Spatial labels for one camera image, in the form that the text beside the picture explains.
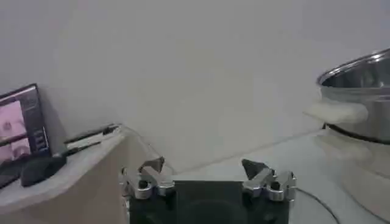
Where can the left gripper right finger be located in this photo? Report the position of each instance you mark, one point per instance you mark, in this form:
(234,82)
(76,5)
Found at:
(274,184)

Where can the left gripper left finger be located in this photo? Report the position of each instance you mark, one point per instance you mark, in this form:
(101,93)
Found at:
(143,185)

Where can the white side desk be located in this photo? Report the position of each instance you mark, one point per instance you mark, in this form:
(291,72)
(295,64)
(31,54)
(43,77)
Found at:
(76,185)

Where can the flat black box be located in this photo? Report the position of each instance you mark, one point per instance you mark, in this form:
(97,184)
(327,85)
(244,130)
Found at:
(91,134)

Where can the electric cooker base pot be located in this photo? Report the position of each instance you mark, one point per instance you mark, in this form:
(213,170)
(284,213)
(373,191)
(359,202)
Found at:
(365,173)

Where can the black computer mouse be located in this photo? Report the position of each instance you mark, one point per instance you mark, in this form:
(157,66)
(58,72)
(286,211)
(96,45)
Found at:
(41,169)

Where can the laptop with lit screen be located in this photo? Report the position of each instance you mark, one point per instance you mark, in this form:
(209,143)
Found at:
(21,128)

